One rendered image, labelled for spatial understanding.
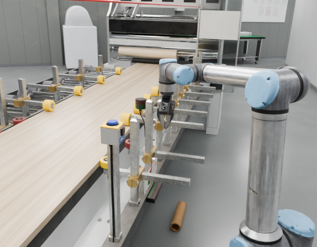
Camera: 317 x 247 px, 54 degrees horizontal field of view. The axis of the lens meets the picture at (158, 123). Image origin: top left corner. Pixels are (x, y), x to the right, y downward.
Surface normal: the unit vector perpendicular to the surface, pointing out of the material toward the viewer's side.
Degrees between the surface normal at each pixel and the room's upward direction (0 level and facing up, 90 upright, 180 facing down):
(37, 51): 90
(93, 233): 0
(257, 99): 82
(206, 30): 90
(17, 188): 0
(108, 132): 90
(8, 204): 0
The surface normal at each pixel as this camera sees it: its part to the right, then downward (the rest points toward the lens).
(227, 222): 0.03, -0.94
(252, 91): -0.88, 0.01
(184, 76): 0.38, 0.34
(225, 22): -0.24, 0.33
